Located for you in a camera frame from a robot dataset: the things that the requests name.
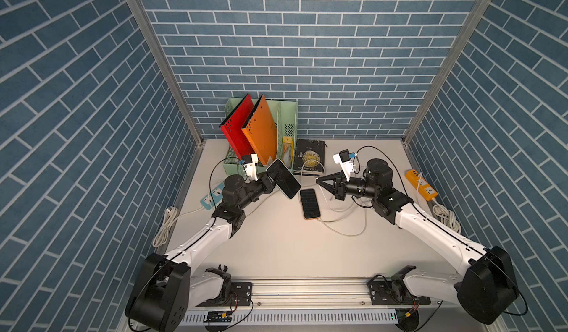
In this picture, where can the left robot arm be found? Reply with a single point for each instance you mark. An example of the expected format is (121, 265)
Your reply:
(195, 252)

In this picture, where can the orange folder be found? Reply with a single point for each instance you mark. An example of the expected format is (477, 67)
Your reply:
(261, 132)

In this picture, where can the green plastic file organizer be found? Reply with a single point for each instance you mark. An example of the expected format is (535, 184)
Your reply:
(285, 116)

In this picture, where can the phone with pink case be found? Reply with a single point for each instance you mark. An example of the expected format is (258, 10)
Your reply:
(283, 178)

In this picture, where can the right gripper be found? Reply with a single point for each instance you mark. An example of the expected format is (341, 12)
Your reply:
(339, 186)

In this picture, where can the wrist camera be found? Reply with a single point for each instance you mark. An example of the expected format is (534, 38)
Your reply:
(345, 159)
(249, 163)

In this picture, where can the red folder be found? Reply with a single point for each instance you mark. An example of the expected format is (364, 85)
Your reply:
(233, 124)

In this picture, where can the black book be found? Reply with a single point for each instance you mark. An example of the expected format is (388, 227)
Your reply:
(309, 157)

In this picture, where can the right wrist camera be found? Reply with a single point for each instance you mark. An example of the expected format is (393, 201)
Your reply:
(345, 159)

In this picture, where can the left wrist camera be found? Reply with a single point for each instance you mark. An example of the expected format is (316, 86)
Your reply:
(249, 163)

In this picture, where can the phone with blue case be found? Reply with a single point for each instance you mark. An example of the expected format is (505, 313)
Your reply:
(310, 205)

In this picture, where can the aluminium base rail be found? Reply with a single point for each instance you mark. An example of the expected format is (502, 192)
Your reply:
(217, 302)

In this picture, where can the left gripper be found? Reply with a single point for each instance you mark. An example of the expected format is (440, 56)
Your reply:
(265, 186)

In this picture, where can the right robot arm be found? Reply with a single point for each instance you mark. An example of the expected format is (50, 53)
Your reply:
(484, 283)

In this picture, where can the yellow item in organizer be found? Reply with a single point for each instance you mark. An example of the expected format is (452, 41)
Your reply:
(288, 151)

